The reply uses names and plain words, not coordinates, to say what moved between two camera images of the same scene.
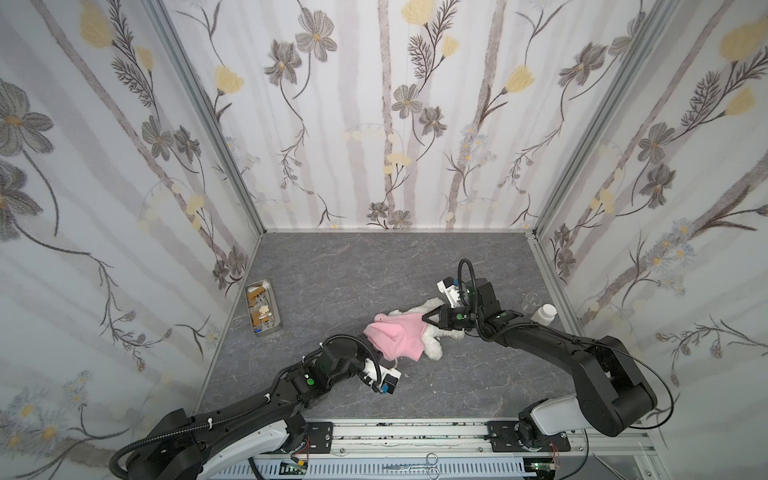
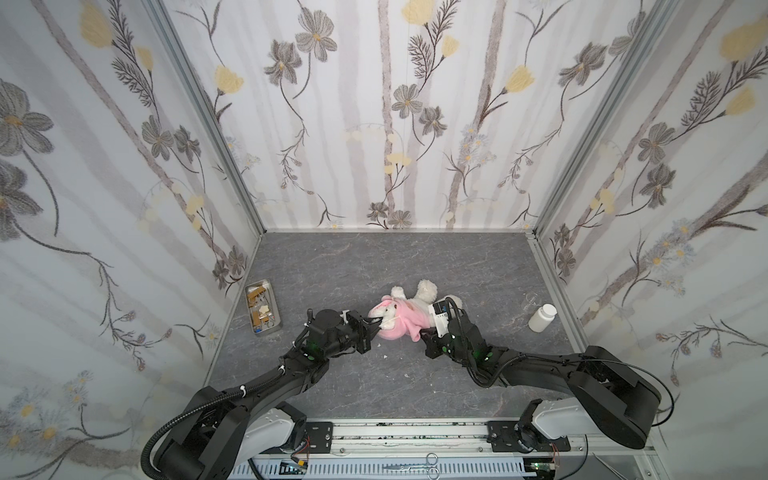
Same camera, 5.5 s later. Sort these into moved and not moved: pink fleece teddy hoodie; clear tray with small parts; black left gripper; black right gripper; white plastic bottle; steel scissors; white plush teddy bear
Moved: black right gripper; white plush teddy bear; pink fleece teddy hoodie; black left gripper
Not moved: white plastic bottle; steel scissors; clear tray with small parts
